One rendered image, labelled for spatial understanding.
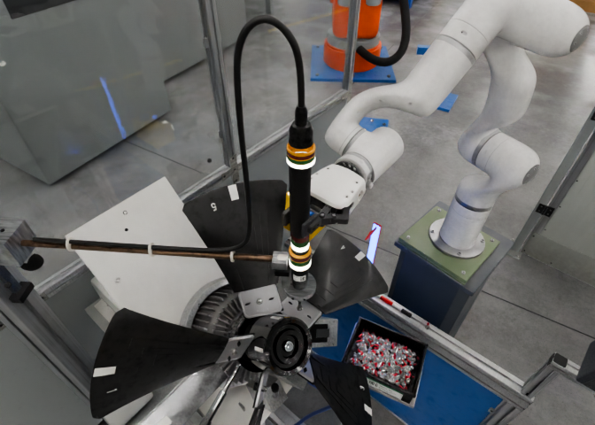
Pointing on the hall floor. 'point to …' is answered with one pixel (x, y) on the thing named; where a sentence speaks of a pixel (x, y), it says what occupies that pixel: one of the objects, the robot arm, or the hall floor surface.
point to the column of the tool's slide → (47, 337)
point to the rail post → (503, 415)
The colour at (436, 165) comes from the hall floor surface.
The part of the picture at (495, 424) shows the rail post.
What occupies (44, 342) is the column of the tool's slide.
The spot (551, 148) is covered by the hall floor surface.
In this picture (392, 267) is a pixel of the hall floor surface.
